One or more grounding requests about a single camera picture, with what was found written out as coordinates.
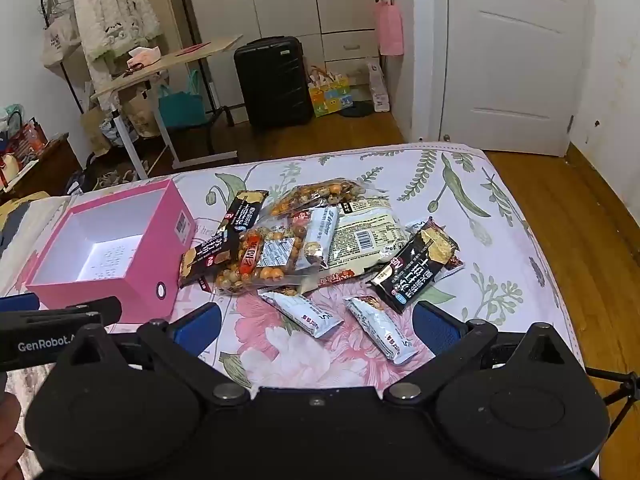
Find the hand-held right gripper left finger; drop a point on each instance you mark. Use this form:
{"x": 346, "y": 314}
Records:
{"x": 197, "y": 327}

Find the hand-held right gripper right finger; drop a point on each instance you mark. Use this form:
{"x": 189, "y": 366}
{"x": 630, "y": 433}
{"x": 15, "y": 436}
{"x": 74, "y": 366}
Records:
{"x": 434, "y": 327}

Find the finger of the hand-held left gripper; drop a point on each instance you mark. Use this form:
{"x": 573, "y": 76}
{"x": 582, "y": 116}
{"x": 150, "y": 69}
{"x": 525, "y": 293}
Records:
{"x": 75, "y": 310}
{"x": 17, "y": 302}

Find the black cracker packet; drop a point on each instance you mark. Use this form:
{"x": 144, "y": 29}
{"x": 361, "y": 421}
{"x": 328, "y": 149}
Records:
{"x": 225, "y": 240}
{"x": 412, "y": 272}

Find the pink cardboard box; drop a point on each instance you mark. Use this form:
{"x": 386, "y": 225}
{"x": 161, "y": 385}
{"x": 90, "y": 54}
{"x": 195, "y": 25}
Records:
{"x": 107, "y": 255}

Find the person's left hand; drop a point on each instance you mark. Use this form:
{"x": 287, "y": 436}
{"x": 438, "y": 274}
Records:
{"x": 9, "y": 425}

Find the clear bag of coated peanuts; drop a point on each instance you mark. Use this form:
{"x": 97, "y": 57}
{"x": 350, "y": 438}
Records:
{"x": 260, "y": 265}
{"x": 320, "y": 195}

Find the beige snack bag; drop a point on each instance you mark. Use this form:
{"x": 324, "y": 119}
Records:
{"x": 367, "y": 240}

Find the floral bedsheet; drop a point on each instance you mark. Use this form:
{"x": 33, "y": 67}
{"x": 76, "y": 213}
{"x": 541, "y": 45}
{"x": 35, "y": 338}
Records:
{"x": 490, "y": 220}

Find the red gift bag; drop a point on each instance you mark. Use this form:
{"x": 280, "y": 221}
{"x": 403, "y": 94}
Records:
{"x": 22, "y": 150}

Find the brown paper bag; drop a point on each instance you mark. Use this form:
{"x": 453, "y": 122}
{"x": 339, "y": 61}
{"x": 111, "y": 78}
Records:
{"x": 95, "y": 130}

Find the black tripod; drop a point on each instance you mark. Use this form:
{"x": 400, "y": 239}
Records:
{"x": 620, "y": 390}

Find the teal shopping bag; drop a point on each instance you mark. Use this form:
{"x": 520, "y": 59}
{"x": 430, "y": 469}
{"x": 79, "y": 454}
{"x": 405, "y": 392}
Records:
{"x": 180, "y": 102}

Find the white plastic bag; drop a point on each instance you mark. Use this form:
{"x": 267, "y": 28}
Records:
{"x": 379, "y": 85}

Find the black suitcase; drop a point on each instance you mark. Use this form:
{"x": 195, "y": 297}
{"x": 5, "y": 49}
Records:
{"x": 272, "y": 85}

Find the colourful gift bag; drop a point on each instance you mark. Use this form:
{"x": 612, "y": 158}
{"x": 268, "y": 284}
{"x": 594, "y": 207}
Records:
{"x": 327, "y": 95}

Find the wooden folding table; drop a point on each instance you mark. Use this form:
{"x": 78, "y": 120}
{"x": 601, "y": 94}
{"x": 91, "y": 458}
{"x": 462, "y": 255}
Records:
{"x": 165, "y": 62}

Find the pink tissue pack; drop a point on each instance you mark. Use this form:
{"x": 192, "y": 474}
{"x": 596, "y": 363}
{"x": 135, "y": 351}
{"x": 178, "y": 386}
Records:
{"x": 144, "y": 55}

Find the white tote bag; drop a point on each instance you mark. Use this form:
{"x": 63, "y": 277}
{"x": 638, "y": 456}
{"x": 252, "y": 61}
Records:
{"x": 57, "y": 40}

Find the white door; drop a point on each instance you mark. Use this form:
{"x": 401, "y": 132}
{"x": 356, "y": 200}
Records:
{"x": 515, "y": 60}

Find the white knitted cardigan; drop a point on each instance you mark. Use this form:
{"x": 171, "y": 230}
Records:
{"x": 117, "y": 15}

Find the pink hanging bag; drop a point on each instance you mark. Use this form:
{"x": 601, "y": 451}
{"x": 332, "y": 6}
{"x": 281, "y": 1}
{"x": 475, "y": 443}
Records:
{"x": 390, "y": 27}

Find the cream wardrobe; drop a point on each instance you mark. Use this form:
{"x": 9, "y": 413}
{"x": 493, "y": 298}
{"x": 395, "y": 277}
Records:
{"x": 300, "y": 0}

